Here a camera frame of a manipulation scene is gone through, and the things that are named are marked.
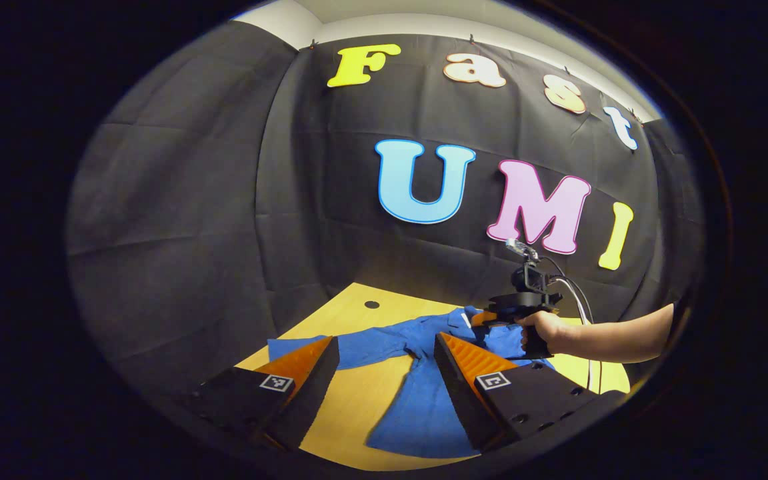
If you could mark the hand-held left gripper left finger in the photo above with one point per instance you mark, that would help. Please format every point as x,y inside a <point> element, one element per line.
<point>314,380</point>

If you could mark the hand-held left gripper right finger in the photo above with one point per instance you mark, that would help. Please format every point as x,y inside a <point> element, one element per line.
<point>457,383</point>

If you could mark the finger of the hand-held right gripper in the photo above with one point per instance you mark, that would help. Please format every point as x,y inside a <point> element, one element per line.
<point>480,318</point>

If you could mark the blue button shirt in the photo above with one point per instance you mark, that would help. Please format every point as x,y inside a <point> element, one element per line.
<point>417,406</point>

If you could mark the black backdrop cloth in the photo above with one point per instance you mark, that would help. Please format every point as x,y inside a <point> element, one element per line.
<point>190,200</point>

